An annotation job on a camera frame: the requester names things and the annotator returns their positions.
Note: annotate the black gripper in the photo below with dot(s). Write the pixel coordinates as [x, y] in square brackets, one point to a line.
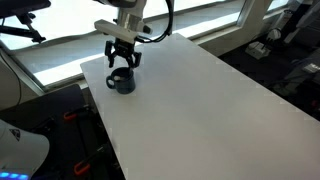
[124, 46]

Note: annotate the marker with white cap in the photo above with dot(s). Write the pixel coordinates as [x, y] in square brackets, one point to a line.
[117, 78]

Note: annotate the dark green mug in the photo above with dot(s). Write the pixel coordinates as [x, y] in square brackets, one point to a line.
[126, 85]

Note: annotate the white floor device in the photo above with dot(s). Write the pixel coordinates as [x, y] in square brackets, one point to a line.
[257, 50]

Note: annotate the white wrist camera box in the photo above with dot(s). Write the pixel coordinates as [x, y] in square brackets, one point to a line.
[115, 29]

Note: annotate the black tripod mount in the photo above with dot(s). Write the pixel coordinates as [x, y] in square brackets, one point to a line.
[23, 8]

